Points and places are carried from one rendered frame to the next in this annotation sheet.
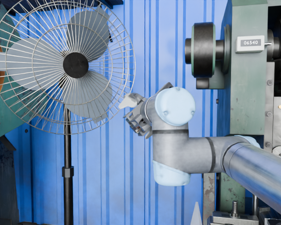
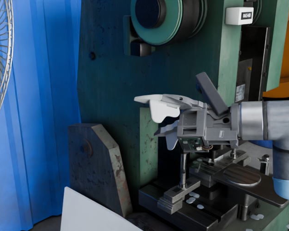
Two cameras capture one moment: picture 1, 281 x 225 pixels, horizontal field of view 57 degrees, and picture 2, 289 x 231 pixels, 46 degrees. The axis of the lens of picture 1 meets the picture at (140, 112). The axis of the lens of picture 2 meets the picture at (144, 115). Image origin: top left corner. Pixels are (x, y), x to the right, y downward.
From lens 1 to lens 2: 0.78 m
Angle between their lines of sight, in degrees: 59
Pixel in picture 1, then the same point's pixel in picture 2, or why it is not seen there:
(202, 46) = (190, 11)
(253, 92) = (231, 65)
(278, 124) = not seen: hidden behind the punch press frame
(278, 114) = not seen: hidden behind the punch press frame
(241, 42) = (241, 15)
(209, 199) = (121, 179)
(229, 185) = (147, 156)
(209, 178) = (116, 156)
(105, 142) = not seen: outside the picture
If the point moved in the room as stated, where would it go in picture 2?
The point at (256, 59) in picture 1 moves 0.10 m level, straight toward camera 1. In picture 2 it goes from (236, 30) to (267, 33)
